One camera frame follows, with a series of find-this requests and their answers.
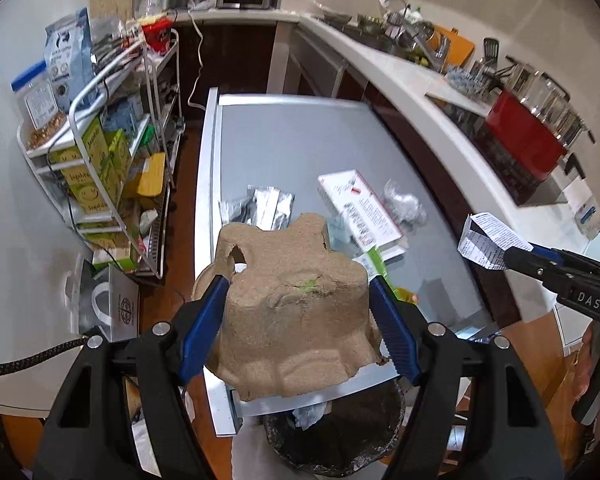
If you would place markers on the blue white snack bag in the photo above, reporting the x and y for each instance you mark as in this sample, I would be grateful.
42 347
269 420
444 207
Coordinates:
67 55

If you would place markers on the white logo shopping bag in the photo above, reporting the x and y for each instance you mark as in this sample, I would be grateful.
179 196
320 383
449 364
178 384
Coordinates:
122 305

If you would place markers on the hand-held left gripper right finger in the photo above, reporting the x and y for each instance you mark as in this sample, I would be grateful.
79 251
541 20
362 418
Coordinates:
395 332

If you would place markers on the crumpled white tissue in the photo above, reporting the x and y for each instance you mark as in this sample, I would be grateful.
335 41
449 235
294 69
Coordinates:
310 415

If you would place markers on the silver metal table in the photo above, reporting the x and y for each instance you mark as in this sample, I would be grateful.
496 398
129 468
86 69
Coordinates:
300 150

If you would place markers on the clear plastic wrapper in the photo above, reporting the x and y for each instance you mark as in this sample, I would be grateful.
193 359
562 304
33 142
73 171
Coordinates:
405 205

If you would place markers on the white medicine box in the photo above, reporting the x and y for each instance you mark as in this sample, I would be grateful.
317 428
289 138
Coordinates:
365 215

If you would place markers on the chrome kitchen faucet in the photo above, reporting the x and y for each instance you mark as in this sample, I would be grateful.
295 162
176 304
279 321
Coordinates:
432 52

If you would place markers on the black cooktop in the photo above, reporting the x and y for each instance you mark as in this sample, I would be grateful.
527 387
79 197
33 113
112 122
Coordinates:
460 115

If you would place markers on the clear bag of nuts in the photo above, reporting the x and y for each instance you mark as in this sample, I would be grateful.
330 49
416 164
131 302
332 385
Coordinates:
37 105

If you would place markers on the red noodle cup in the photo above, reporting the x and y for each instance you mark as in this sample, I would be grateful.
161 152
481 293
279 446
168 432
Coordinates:
157 35

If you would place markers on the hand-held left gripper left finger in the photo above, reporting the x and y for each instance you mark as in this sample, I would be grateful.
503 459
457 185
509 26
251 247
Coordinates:
202 330

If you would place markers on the stack of green smiley boxes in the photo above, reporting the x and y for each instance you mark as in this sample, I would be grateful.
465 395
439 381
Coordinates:
87 145

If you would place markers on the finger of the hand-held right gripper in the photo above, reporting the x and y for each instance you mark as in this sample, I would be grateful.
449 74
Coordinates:
547 252
530 265

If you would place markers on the black slotted spatula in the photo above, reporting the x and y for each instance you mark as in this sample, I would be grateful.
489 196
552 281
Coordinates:
491 49

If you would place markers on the white paper receipt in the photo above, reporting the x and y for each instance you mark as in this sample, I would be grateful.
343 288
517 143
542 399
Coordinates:
485 250

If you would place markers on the green packet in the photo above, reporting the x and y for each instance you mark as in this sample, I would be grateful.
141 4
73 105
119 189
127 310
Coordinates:
375 265

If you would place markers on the kitchen counter with dark cabinets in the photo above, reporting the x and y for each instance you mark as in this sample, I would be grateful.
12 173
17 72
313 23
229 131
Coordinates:
395 65

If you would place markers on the yellow red snack wrapper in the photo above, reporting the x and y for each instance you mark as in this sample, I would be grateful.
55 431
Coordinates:
406 297

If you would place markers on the orange cutting board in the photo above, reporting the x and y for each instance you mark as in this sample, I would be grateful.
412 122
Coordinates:
462 47

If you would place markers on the red cooking pot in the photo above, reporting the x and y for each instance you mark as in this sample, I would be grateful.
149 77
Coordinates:
522 135

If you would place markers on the brown pulp cup carrier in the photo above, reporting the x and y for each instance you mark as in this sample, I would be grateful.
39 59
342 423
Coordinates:
290 320

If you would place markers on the silver foil packet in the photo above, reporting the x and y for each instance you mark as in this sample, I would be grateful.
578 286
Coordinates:
272 207

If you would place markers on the black-lined trash bin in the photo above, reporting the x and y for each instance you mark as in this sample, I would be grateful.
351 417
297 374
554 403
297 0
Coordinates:
360 425

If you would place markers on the clear plastic packet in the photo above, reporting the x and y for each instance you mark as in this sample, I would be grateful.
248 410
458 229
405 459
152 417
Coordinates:
235 210

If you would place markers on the yellow packet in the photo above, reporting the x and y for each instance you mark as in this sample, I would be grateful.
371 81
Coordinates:
152 175

